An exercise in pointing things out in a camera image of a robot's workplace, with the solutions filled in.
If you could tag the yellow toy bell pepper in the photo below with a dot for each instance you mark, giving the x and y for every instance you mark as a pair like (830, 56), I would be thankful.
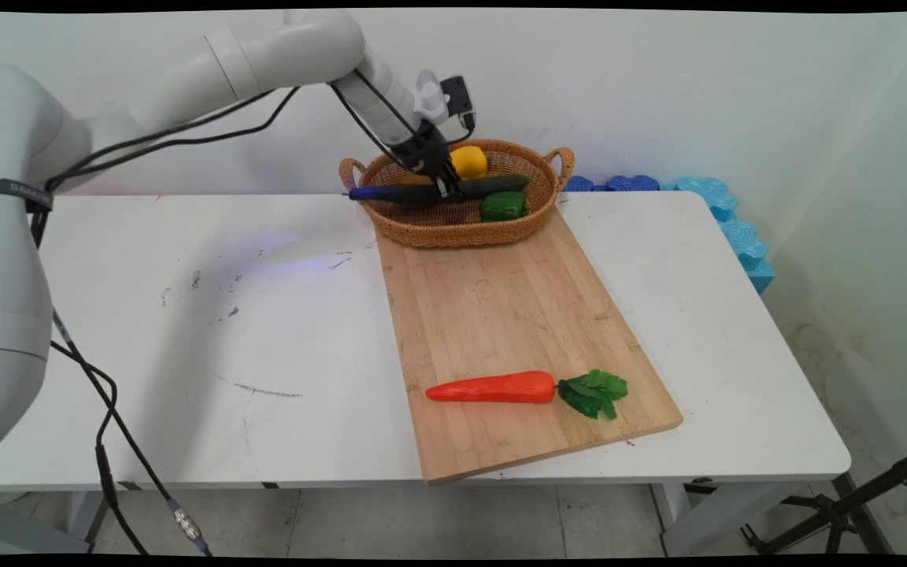
(471, 161)

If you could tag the black tripod stand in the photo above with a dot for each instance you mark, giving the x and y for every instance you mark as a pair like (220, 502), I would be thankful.
(839, 512)

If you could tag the dark green toy cucumber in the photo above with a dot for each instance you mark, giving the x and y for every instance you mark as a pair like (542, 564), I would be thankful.
(493, 187)

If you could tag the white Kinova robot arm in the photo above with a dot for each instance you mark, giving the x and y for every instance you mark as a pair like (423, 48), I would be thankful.
(20, 236)

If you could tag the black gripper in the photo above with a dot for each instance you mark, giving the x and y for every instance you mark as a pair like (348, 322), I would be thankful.
(426, 150)

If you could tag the bamboo cutting board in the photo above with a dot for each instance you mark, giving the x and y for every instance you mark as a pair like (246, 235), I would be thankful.
(516, 339)

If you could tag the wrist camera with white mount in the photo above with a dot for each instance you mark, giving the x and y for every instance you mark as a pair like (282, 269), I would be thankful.
(449, 98)

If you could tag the orange toy carrot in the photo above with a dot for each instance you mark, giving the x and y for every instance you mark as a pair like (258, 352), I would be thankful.
(501, 387)

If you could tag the green toy bell pepper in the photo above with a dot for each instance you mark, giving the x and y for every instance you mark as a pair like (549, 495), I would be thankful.
(503, 206)

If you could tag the white table leg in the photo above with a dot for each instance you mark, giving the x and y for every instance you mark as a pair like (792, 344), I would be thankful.
(705, 516)
(83, 516)

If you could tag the woven wicker basket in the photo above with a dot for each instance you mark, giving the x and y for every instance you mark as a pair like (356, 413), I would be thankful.
(461, 228)

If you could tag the light blue foam tile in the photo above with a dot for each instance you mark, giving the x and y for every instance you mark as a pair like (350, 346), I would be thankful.
(741, 236)

